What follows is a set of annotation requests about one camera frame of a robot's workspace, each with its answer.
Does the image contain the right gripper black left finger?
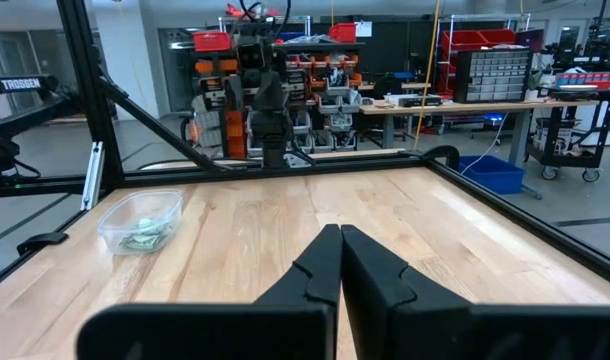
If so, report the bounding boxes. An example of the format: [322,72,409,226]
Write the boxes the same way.
[76,223,342,360]

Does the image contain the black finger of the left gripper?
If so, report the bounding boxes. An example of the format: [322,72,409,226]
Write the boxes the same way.
[257,72,272,112]
[270,72,286,112]

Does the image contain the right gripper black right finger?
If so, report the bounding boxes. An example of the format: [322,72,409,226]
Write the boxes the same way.
[340,224,610,360]

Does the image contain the clear plastic container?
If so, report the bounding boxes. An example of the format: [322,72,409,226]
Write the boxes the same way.
[97,188,184,257]

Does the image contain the large red shelf bins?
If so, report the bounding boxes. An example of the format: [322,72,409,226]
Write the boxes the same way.
[440,28,518,62]

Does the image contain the orange bin rack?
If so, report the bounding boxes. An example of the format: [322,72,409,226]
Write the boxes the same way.
[194,57,252,159]

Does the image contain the grey office chair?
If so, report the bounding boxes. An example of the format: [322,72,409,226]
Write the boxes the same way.
[180,94,222,147]

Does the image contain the red plastic bin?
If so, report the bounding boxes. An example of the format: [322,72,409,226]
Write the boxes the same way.
[192,31,234,53]
[328,22,358,45]

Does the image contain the grey bin rack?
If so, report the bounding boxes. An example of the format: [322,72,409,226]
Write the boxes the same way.
[287,52,364,154]

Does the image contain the black flat device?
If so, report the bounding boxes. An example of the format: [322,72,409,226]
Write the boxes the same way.
[384,93,444,109]

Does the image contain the silver aluminium bar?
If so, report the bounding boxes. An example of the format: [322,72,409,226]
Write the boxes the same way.
[80,141,106,212]

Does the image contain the blue plastic bin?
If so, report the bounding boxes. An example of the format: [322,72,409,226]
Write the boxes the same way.
[457,154,527,196]

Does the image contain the black clamp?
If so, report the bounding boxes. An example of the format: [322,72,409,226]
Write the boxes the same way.
[16,231,69,257]
[422,144,461,171]

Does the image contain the long wooden workbench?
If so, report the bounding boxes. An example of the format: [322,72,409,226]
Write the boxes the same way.
[358,98,599,166]

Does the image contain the grey small-drawer cabinet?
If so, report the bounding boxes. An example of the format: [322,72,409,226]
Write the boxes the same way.
[453,48,532,104]

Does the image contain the black wheeled cart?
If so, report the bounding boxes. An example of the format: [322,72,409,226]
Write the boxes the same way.
[524,87,610,183]

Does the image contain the pink blue patterned box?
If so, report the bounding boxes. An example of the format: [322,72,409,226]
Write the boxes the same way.
[554,71,610,91]

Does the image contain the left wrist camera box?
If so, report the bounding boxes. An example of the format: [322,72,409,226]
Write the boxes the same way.
[235,40,267,71]

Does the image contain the black aluminium table frame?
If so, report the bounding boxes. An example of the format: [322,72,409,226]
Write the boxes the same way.
[0,0,610,291]

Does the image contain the yellow hanging cord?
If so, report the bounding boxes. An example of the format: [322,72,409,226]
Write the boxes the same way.
[413,0,443,152]

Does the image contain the white cable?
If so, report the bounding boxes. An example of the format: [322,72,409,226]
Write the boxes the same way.
[459,112,509,176]

